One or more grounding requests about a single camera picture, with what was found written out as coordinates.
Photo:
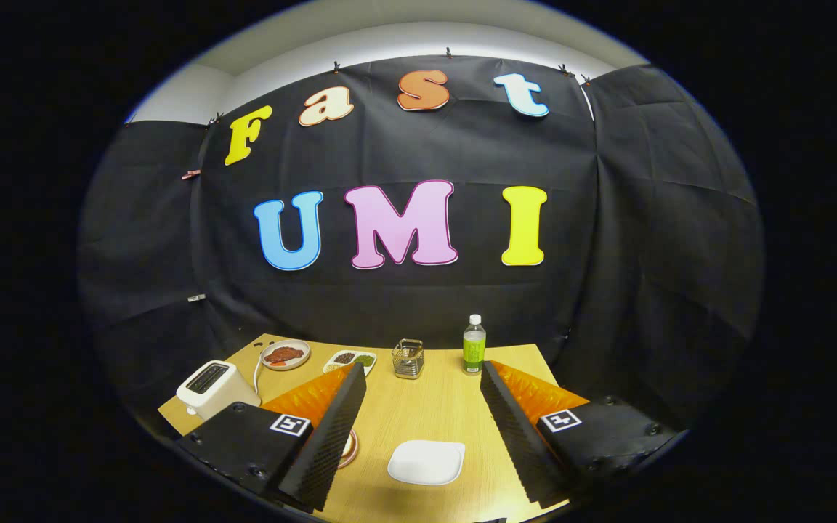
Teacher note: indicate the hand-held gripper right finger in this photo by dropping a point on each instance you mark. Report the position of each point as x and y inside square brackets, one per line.
[516, 436]

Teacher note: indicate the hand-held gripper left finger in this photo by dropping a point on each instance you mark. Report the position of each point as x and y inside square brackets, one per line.
[331, 436]

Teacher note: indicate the pink plate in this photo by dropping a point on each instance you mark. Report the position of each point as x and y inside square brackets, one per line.
[354, 452]

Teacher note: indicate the round white plate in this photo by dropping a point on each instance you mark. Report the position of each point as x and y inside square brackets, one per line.
[302, 361]

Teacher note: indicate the white divided condiment dish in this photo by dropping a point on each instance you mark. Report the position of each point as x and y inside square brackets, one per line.
[362, 359]

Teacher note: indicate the green label plastic bottle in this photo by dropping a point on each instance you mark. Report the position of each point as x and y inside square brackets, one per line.
[474, 352]

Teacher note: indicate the brown steak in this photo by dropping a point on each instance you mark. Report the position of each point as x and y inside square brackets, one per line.
[284, 354]

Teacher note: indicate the square white plate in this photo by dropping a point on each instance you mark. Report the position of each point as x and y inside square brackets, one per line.
[426, 463]

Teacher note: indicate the white toaster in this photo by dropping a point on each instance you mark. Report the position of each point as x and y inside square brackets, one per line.
[226, 396]

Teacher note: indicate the black backdrop cloth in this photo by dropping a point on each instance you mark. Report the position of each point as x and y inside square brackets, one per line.
[462, 152]

